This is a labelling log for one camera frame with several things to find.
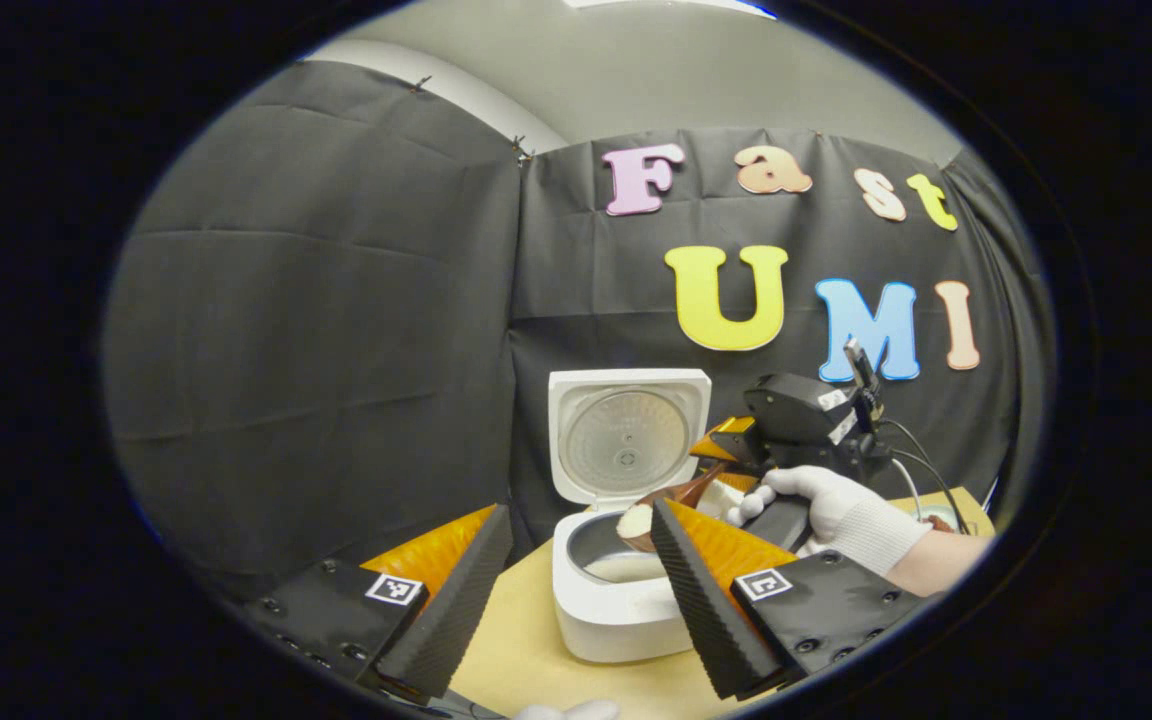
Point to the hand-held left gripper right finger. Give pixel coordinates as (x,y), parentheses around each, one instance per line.
(701,610)

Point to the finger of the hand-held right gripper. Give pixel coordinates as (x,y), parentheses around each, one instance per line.
(738,481)
(736,440)

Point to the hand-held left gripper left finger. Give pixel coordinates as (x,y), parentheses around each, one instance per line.
(456,610)

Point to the brown wooden spoon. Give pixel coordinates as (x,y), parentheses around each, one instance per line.
(681,495)

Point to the white rice cooker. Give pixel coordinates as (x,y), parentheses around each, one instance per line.
(616,615)

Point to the black backdrop cloth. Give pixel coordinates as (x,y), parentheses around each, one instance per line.
(316,350)

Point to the ceiling light panel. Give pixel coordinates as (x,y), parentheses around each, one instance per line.
(666,4)

